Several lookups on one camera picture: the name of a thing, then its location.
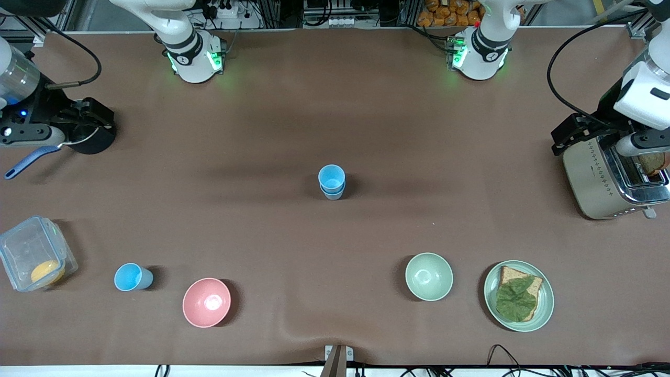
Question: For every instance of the pale green bowl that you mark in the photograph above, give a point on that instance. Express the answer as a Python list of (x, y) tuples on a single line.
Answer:
[(428, 276)]

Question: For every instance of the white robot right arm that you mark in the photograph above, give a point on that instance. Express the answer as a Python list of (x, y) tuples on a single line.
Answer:
[(191, 52)]

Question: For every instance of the beige chrome toaster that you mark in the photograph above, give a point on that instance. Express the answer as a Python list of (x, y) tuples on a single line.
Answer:
[(586, 178)]

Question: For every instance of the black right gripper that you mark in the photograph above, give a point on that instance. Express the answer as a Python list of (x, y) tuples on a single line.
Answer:
[(48, 109)]

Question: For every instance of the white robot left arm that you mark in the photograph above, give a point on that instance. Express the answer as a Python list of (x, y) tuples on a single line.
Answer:
[(484, 52)]

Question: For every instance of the white power strip with plugs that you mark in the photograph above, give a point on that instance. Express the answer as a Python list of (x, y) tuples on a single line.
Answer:
[(225, 10)]

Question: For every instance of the white flat power strip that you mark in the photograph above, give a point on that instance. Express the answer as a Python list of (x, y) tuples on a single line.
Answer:
[(339, 22)]

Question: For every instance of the pink bowl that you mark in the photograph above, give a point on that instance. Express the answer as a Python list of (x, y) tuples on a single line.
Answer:
[(207, 302)]

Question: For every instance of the orange round food piece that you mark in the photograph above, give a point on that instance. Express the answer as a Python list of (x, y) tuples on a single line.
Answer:
[(46, 272)]

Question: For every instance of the bag of orange snacks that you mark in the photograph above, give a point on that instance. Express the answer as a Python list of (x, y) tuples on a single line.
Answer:
[(450, 13)]

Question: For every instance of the clear plastic container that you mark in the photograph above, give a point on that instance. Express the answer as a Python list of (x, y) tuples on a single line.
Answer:
[(21, 246)]

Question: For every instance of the brown toast slice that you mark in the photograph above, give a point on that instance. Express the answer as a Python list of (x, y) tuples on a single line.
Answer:
[(653, 163)]

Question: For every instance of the blue plastic cup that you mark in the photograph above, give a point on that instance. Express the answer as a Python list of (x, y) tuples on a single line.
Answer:
[(131, 277), (332, 196), (332, 178)]

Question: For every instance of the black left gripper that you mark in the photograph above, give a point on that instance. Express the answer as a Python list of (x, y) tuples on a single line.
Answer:
[(602, 119)]

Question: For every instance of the pale green plate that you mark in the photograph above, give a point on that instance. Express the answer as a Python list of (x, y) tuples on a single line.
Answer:
[(547, 298)]

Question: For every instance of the brown bread slice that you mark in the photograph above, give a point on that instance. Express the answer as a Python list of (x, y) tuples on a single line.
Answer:
[(507, 275)]

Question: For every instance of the aluminium frame profile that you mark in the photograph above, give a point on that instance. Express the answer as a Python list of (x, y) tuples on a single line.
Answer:
[(636, 29)]

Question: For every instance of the green lettuce leaf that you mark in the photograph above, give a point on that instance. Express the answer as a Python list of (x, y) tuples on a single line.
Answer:
[(515, 301)]

